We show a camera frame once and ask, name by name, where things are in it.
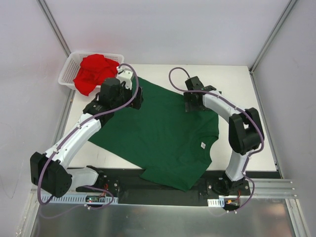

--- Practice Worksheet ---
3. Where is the green t shirt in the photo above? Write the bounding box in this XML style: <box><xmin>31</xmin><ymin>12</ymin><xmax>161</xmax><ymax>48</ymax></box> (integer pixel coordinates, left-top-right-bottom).
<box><xmin>90</xmin><ymin>79</ymin><xmax>219</xmax><ymax>192</ymax></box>

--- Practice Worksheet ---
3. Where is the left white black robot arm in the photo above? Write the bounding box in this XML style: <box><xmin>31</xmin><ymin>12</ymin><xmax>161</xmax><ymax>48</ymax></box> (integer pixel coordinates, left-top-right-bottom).
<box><xmin>30</xmin><ymin>78</ymin><xmax>143</xmax><ymax>198</ymax></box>

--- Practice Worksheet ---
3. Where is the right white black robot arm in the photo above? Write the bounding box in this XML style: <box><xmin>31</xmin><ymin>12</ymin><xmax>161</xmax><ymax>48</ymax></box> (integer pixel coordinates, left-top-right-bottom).
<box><xmin>184</xmin><ymin>77</ymin><xmax>264</xmax><ymax>196</ymax></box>

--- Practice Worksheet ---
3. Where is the red t shirt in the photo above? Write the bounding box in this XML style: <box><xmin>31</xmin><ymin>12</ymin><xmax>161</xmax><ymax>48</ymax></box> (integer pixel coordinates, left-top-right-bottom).
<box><xmin>74</xmin><ymin>54</ymin><xmax>119</xmax><ymax>96</ymax></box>

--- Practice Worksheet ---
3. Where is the white plastic basket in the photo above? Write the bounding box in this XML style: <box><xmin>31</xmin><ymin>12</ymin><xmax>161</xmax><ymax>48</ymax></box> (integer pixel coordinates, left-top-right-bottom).
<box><xmin>58</xmin><ymin>51</ymin><xmax>124</xmax><ymax>90</ymax></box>

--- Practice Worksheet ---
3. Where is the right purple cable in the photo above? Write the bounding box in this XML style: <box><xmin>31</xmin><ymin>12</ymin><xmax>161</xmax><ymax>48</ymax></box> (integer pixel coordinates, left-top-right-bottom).
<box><xmin>169</xmin><ymin>67</ymin><xmax>265</xmax><ymax>215</ymax></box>

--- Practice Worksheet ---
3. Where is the purple cable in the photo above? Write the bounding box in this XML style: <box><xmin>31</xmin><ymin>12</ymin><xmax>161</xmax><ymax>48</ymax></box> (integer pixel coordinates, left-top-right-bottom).
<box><xmin>169</xmin><ymin>67</ymin><xmax>265</xmax><ymax>215</ymax></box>
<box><xmin>37</xmin><ymin>63</ymin><xmax>139</xmax><ymax>210</ymax></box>

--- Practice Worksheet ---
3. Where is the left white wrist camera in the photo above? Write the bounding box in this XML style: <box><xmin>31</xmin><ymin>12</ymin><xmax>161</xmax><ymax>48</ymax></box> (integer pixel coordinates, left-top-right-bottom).
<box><xmin>116</xmin><ymin>67</ymin><xmax>134</xmax><ymax>90</ymax></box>

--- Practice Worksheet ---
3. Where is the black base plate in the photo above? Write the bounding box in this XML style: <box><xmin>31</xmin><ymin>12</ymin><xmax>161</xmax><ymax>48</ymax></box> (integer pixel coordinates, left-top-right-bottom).
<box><xmin>75</xmin><ymin>167</ymin><xmax>255</xmax><ymax>205</ymax></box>

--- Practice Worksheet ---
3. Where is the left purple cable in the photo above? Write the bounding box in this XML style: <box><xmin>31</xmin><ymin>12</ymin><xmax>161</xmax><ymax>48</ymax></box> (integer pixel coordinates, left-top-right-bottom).
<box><xmin>37</xmin><ymin>63</ymin><xmax>139</xmax><ymax>210</ymax></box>

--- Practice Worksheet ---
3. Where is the left aluminium corner post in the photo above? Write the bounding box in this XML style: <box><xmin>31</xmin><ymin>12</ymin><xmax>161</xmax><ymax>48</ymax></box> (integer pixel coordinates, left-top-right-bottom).
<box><xmin>37</xmin><ymin>0</ymin><xmax>71</xmax><ymax>57</ymax></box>

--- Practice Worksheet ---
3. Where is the aluminium corner post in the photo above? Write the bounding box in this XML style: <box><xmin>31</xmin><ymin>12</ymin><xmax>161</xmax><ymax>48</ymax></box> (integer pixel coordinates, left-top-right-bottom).
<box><xmin>249</xmin><ymin>0</ymin><xmax>298</xmax><ymax>75</ymax></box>
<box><xmin>37</xmin><ymin>0</ymin><xmax>71</xmax><ymax>57</ymax></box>

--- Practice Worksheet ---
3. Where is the right slotted cable duct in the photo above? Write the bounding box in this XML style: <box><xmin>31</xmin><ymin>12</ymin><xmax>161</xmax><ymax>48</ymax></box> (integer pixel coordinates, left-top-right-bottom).
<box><xmin>207</xmin><ymin>198</ymin><xmax>225</xmax><ymax>208</ymax></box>

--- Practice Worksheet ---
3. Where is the slotted cable duct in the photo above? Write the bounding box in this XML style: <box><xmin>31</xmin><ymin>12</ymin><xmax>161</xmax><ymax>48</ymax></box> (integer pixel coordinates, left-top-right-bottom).
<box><xmin>207</xmin><ymin>198</ymin><xmax>225</xmax><ymax>208</ymax></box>
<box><xmin>50</xmin><ymin>194</ymin><xmax>119</xmax><ymax>205</ymax></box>

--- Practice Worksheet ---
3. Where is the aluminium rail frame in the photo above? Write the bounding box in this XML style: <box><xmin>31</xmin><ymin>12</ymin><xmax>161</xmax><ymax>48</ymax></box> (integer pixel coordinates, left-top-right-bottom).
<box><xmin>31</xmin><ymin>174</ymin><xmax>299</xmax><ymax>198</ymax></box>

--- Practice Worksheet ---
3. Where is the left slotted cable duct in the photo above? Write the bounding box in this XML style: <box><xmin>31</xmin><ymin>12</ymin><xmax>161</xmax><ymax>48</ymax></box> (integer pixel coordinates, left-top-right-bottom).
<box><xmin>50</xmin><ymin>194</ymin><xmax>119</xmax><ymax>205</ymax></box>

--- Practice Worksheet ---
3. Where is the right aluminium corner post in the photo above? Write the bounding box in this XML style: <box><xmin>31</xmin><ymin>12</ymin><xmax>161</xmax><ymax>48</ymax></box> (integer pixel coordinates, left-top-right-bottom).
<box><xmin>249</xmin><ymin>0</ymin><xmax>298</xmax><ymax>75</ymax></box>

